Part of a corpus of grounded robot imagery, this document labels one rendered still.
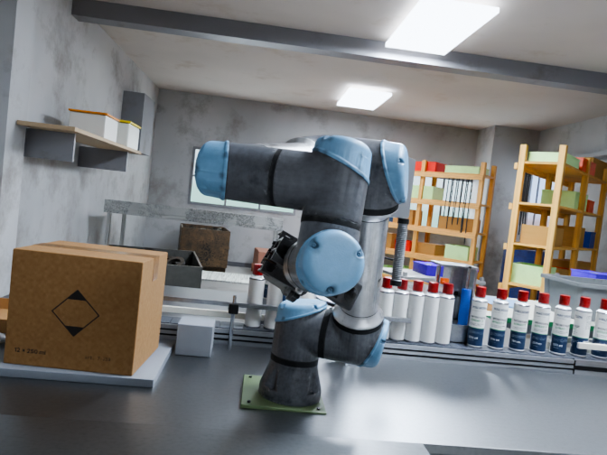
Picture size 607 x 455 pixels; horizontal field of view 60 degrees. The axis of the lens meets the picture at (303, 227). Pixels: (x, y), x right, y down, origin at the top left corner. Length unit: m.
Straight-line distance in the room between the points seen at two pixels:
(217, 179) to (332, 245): 0.17
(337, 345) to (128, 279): 0.50
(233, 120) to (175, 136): 1.06
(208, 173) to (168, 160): 9.01
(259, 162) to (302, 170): 0.05
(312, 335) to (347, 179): 0.65
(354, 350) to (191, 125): 8.65
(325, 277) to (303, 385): 0.69
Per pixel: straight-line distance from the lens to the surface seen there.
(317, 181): 0.62
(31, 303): 1.37
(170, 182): 9.65
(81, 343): 1.35
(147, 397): 1.27
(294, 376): 1.25
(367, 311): 1.16
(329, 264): 0.59
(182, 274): 4.10
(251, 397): 1.27
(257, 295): 1.69
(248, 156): 0.66
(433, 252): 8.54
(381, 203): 1.01
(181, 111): 9.73
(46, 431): 1.13
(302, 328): 1.22
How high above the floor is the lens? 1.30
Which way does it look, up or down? 3 degrees down
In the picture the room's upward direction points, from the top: 7 degrees clockwise
